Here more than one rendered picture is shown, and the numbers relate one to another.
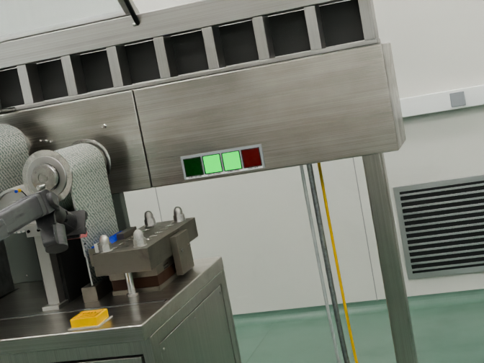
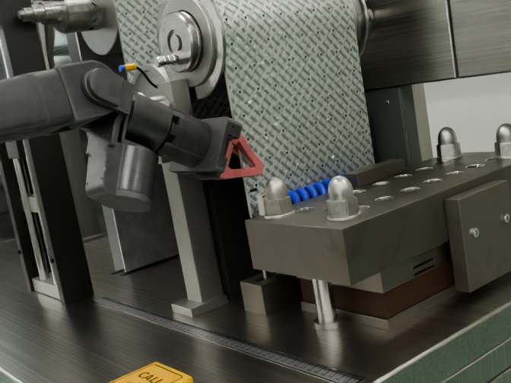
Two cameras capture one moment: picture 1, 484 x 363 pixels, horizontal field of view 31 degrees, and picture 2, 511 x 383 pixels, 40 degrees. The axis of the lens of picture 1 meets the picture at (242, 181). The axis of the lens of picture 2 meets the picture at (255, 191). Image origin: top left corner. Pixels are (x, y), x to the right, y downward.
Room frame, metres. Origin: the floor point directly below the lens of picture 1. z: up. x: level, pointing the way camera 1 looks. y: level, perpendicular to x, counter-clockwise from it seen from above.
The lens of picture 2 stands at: (1.65, -0.06, 1.19)
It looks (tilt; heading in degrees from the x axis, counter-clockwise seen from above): 9 degrees down; 36
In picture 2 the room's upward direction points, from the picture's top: 10 degrees counter-clockwise
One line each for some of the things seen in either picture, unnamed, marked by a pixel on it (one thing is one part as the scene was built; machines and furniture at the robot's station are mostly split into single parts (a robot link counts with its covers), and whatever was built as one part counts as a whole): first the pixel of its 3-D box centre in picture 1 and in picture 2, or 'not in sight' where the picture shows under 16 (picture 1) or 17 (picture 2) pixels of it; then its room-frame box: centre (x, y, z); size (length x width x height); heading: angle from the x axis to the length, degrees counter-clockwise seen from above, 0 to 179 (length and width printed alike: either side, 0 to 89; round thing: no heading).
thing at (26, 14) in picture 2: not in sight; (39, 13); (2.34, 0.78, 1.33); 0.06 x 0.03 x 0.03; 164
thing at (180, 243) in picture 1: (183, 251); (484, 234); (2.45, 0.20, 0.96); 0.10 x 0.03 x 0.11; 164
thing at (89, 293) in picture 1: (110, 280); (331, 265); (2.45, 0.42, 0.92); 0.28 x 0.04 x 0.04; 164
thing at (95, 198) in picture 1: (96, 214); (306, 128); (2.45, 0.42, 1.11); 0.23 x 0.01 x 0.18; 164
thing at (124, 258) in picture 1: (148, 245); (409, 205); (2.46, 0.29, 1.00); 0.40 x 0.16 x 0.06; 164
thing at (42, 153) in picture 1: (47, 176); (189, 41); (2.35, 0.51, 1.25); 0.15 x 0.01 x 0.15; 74
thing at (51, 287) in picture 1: (44, 253); (178, 198); (2.32, 0.56, 1.05); 0.06 x 0.05 x 0.31; 164
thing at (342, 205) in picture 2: (138, 238); (341, 196); (2.29, 0.30, 1.05); 0.04 x 0.04 x 0.04
